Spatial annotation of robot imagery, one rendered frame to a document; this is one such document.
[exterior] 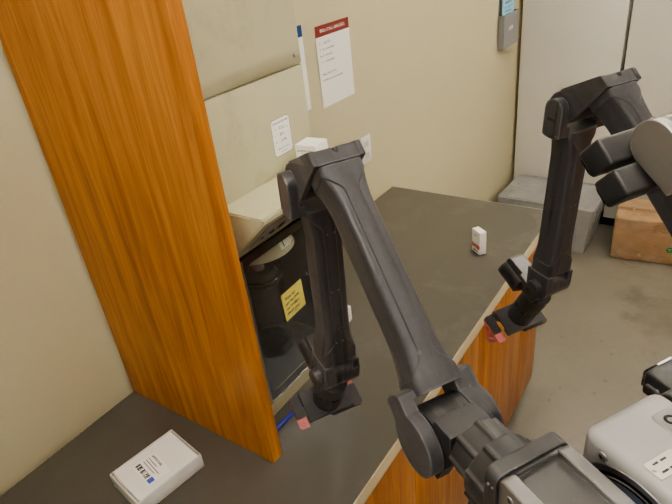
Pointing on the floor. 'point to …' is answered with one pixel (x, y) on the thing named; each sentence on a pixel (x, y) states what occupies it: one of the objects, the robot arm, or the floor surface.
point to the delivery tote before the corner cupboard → (592, 208)
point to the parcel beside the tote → (640, 233)
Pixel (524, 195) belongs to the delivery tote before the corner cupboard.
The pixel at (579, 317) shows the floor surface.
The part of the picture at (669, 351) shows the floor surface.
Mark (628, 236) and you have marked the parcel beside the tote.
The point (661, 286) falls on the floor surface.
